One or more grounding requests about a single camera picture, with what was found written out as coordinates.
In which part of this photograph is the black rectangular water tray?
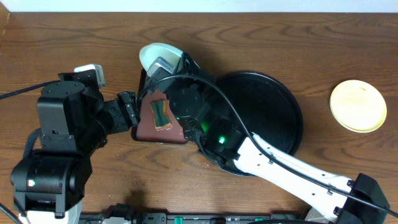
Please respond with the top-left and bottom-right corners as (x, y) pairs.
(131, 90), (187, 144)

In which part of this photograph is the yellow plate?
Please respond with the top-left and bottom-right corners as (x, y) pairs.
(330, 80), (387, 133)

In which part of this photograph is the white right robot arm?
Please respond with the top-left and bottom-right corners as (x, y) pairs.
(139, 52), (391, 223)

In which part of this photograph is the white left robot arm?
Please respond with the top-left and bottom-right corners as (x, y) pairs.
(11, 72), (139, 223)

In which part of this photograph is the round black tray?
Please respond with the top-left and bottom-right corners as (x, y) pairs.
(194, 71), (303, 176)

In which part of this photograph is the green and yellow sponge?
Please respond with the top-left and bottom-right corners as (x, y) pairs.
(150, 100), (172, 131)

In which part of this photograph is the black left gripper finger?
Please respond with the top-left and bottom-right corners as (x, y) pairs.
(123, 91), (140, 126)
(114, 93), (132, 133)

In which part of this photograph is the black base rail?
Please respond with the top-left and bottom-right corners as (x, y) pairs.
(78, 203), (304, 224)

